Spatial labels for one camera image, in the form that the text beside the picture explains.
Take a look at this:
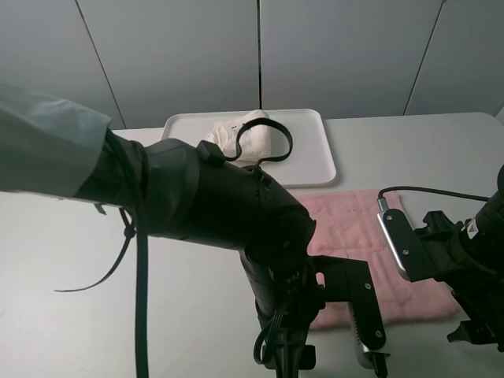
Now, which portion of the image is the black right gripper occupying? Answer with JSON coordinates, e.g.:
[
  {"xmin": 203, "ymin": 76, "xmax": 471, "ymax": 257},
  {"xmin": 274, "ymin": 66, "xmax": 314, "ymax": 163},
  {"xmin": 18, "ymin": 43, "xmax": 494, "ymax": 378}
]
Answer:
[{"xmin": 415, "ymin": 211, "xmax": 503, "ymax": 349}]

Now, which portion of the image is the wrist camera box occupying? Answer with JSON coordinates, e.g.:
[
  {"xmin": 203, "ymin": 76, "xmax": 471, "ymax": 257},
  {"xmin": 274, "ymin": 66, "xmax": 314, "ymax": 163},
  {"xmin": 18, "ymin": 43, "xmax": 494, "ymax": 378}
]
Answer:
[
  {"xmin": 310, "ymin": 256, "xmax": 389, "ymax": 367},
  {"xmin": 377, "ymin": 209, "xmax": 430, "ymax": 282}
]

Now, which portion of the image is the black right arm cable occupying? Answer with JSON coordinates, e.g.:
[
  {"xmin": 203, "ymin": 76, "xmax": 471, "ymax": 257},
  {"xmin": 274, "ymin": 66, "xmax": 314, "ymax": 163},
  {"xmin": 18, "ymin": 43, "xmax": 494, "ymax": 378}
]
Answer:
[{"xmin": 376, "ymin": 185, "xmax": 489, "ymax": 212}]

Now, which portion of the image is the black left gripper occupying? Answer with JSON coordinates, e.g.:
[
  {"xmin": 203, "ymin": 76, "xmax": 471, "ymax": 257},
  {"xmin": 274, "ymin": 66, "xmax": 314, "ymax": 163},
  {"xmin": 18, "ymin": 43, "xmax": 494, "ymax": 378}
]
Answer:
[{"xmin": 254, "ymin": 291, "xmax": 390, "ymax": 378}]

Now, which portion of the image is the cream white towel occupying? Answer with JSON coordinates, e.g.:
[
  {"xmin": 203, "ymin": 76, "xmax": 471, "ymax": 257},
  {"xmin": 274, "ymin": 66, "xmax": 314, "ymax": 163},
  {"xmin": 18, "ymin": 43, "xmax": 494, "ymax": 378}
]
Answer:
[{"xmin": 206, "ymin": 109, "xmax": 271, "ymax": 161}]

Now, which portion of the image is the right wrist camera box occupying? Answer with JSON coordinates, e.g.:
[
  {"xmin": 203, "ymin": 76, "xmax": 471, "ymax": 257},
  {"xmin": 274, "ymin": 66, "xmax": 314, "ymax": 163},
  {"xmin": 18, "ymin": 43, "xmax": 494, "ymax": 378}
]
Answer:
[{"xmin": 377, "ymin": 209, "xmax": 430, "ymax": 282}]

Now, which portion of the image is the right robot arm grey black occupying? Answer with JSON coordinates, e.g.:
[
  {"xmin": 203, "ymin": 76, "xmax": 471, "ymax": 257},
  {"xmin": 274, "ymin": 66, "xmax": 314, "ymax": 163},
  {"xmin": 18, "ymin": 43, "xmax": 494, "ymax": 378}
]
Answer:
[{"xmin": 415, "ymin": 171, "xmax": 503, "ymax": 352}]

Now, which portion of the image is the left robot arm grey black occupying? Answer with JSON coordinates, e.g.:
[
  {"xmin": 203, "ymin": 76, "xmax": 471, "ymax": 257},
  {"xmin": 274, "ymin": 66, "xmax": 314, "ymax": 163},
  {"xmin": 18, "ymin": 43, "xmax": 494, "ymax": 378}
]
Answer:
[{"xmin": 1, "ymin": 84, "xmax": 387, "ymax": 377}]

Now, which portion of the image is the pink towel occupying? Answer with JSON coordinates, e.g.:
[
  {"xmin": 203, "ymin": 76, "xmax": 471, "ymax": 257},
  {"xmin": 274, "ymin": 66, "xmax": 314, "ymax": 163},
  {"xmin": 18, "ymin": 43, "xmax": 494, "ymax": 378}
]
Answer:
[{"xmin": 297, "ymin": 190, "xmax": 461, "ymax": 324}]

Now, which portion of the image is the white rectangular plastic tray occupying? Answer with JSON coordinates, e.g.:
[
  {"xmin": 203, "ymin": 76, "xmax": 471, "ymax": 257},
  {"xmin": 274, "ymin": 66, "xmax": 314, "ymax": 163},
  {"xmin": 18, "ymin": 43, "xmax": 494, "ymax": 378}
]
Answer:
[{"xmin": 162, "ymin": 109, "xmax": 336, "ymax": 188}]

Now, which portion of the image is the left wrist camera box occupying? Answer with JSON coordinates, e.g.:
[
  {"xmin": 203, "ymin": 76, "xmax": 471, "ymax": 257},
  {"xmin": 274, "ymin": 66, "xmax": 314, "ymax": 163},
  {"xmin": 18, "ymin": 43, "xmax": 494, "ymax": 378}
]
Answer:
[{"xmin": 310, "ymin": 256, "xmax": 389, "ymax": 367}]

